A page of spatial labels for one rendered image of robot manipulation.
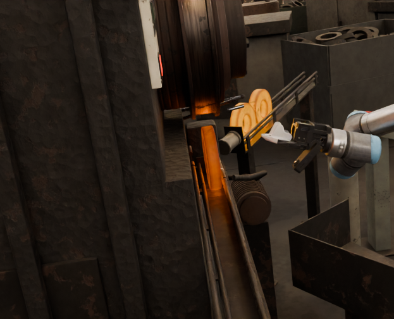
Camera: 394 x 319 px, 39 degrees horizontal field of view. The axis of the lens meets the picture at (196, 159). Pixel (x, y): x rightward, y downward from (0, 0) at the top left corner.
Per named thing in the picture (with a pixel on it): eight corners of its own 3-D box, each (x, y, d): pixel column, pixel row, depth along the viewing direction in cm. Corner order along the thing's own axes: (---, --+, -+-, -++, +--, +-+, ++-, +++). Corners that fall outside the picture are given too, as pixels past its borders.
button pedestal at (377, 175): (371, 262, 240) (366, 124, 221) (353, 237, 263) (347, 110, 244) (408, 256, 240) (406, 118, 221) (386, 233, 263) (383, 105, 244)
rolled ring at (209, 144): (209, 118, 168) (198, 120, 168) (216, 135, 150) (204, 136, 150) (217, 176, 174) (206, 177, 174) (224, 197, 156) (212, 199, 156)
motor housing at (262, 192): (248, 328, 206) (233, 195, 190) (241, 297, 227) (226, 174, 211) (283, 323, 207) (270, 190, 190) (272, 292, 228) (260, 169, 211)
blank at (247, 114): (226, 111, 203) (234, 111, 202) (245, 97, 215) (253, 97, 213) (233, 150, 209) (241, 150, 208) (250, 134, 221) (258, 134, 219)
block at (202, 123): (193, 197, 186) (183, 128, 179) (191, 188, 194) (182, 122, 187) (224, 192, 187) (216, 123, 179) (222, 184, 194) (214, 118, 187)
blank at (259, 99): (245, 97, 215) (253, 97, 213) (262, 83, 227) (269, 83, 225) (251, 134, 221) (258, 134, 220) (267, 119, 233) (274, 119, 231)
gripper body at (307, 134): (291, 117, 177) (327, 123, 178) (285, 143, 180) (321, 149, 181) (296, 123, 170) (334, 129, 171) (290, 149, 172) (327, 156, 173)
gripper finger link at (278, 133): (264, 120, 173) (293, 125, 174) (260, 138, 175) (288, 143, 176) (265, 123, 170) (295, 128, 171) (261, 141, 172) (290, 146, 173)
